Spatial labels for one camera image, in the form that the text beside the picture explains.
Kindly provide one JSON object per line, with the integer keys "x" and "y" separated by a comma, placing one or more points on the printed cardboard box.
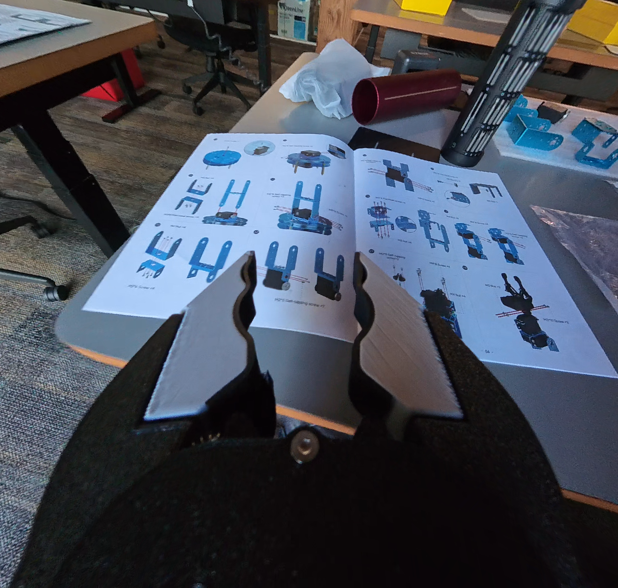
{"x": 294, "y": 8}

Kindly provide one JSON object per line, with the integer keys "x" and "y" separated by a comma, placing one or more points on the printed paper sheet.
{"x": 34, "y": 23}

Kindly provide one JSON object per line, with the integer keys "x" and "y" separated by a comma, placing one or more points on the grey desk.
{"x": 555, "y": 404}

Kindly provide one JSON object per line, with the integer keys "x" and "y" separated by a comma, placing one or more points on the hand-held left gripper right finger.
{"x": 405, "y": 356}

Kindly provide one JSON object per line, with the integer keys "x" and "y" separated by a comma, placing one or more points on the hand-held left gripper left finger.
{"x": 203, "y": 356}

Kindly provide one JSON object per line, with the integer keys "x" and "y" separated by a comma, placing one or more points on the red metal tube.
{"x": 410, "y": 95}

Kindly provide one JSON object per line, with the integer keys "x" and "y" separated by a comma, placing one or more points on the blue box-shaped bracket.
{"x": 521, "y": 107}
{"x": 536, "y": 136}

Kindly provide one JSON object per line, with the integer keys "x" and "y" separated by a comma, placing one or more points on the crumpled white tissue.
{"x": 328, "y": 81}

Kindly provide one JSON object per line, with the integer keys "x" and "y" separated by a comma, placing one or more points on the neighbouring desk with black legs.
{"x": 58, "y": 56}

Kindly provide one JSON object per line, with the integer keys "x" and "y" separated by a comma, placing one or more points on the red box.
{"x": 116, "y": 81}

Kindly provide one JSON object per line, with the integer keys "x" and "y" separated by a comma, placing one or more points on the black flat plate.
{"x": 396, "y": 146}

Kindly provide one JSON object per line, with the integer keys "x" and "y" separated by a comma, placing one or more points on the dark grey device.
{"x": 420, "y": 61}

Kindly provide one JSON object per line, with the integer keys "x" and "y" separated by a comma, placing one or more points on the white foam sheet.
{"x": 555, "y": 163}

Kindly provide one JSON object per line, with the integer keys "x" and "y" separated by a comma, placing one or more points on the black office chair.
{"x": 212, "y": 42}

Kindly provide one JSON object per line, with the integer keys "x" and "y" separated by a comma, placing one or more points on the open instruction booklet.
{"x": 309, "y": 187}

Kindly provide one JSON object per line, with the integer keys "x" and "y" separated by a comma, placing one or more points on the grey chair base leg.
{"x": 29, "y": 279}

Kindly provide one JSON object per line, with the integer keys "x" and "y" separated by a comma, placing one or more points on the black slotted tube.
{"x": 512, "y": 66}

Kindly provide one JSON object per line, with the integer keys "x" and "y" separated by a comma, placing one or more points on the black servo motor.
{"x": 553, "y": 112}

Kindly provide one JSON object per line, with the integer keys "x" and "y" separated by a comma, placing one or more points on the wooden post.
{"x": 340, "y": 3}

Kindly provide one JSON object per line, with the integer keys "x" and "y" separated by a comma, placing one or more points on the clear plastic bag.
{"x": 579, "y": 240}

